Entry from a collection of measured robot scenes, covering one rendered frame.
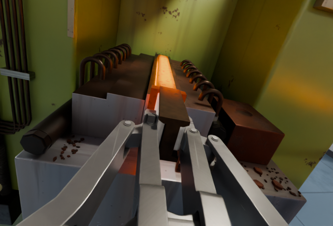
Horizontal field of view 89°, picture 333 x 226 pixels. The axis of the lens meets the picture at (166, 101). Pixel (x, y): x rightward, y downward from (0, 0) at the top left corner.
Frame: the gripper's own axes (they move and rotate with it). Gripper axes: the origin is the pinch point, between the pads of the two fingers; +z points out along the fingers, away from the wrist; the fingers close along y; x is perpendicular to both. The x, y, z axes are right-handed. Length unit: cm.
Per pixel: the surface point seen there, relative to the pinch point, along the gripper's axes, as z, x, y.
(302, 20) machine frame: 19.2, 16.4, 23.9
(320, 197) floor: 91, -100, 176
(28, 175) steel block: -0.8, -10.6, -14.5
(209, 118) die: 5.2, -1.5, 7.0
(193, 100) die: 8.4, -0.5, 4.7
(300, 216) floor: 68, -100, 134
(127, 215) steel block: -0.8, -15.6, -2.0
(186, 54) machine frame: 53, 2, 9
